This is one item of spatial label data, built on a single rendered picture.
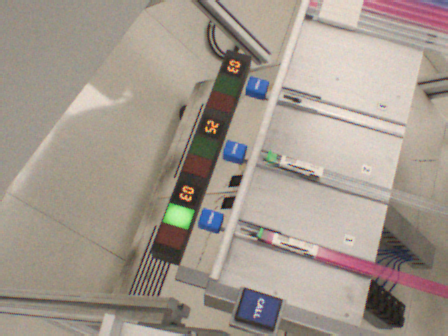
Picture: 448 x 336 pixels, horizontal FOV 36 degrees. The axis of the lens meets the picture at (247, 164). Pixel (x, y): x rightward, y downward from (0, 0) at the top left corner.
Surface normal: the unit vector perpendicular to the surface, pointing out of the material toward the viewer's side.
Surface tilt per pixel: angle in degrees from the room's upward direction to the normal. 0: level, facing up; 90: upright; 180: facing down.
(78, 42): 0
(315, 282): 46
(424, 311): 0
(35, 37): 0
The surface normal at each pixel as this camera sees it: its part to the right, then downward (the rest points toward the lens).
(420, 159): 0.73, -0.09
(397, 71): 0.06, -0.43
